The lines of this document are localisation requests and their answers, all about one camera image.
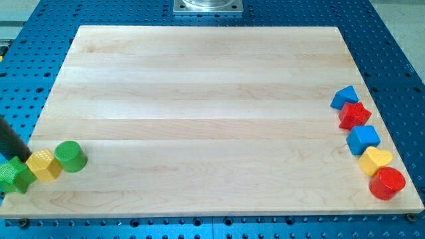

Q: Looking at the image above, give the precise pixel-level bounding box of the green cylinder block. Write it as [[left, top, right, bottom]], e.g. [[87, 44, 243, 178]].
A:
[[54, 141, 88, 173]]

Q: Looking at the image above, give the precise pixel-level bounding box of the yellow hexagon block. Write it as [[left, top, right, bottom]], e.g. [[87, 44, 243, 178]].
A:
[[26, 149, 63, 182]]

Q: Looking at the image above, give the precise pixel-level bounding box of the light wooden board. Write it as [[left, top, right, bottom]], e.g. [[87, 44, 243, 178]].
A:
[[1, 25, 424, 218]]

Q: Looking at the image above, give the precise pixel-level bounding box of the blue triangle block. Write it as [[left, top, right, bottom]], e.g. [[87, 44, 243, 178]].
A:
[[330, 86, 359, 110]]

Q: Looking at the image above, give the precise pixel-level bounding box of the red star block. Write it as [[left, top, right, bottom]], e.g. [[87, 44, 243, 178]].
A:
[[339, 102, 372, 130]]

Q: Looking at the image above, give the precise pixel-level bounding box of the blue cube block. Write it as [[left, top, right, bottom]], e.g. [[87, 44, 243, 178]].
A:
[[346, 125, 381, 155]]

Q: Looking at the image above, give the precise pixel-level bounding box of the yellow heart block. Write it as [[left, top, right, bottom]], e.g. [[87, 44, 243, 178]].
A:
[[358, 146, 393, 177]]

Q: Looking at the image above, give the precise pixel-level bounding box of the red cylinder block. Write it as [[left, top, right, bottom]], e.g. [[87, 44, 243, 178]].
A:
[[369, 167, 406, 200]]

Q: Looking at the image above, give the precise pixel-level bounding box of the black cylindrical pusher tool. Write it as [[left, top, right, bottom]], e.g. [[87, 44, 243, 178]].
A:
[[0, 117, 32, 163]]

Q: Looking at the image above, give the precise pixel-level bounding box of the green star block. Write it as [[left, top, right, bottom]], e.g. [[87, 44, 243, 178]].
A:
[[1, 156, 37, 194]]

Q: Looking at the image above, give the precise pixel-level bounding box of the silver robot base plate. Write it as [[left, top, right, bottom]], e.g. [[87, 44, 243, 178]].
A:
[[173, 0, 243, 13]]

